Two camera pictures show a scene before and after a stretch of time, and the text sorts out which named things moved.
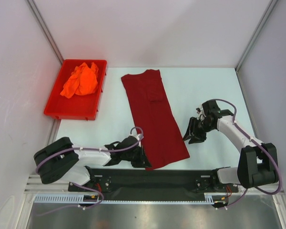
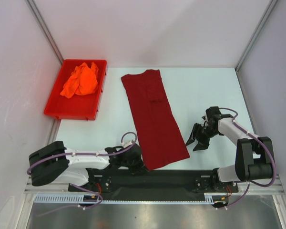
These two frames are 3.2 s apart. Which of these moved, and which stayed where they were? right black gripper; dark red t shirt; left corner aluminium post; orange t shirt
Moved: right black gripper
Stayed: dark red t shirt; left corner aluminium post; orange t shirt
